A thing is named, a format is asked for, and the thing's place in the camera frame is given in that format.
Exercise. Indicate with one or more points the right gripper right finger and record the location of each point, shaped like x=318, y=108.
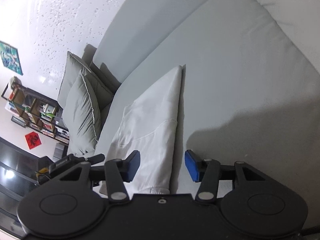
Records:
x=206, y=172

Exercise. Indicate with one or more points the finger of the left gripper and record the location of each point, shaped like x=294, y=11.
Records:
x=96, y=159

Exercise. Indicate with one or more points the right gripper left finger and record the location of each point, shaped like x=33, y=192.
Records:
x=118, y=171

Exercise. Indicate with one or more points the white hooded sweatshirt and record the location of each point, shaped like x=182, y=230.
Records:
x=143, y=116

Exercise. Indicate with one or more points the black tv cabinet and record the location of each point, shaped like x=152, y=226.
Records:
x=18, y=178

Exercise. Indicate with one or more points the front grey throw pillow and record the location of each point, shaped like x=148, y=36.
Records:
x=81, y=116

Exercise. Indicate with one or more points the grey throw pillow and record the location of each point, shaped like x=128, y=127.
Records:
x=98, y=81
x=81, y=116

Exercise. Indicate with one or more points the wooden bookshelf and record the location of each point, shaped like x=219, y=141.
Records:
x=36, y=111

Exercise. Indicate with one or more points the rear grey throw pillow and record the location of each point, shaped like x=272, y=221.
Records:
x=98, y=81

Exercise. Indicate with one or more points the grey sofa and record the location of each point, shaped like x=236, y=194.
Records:
x=247, y=93

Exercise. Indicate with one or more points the red paper wall decoration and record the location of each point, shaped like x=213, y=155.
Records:
x=33, y=140

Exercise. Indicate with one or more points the teal wall picture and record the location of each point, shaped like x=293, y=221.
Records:
x=10, y=58

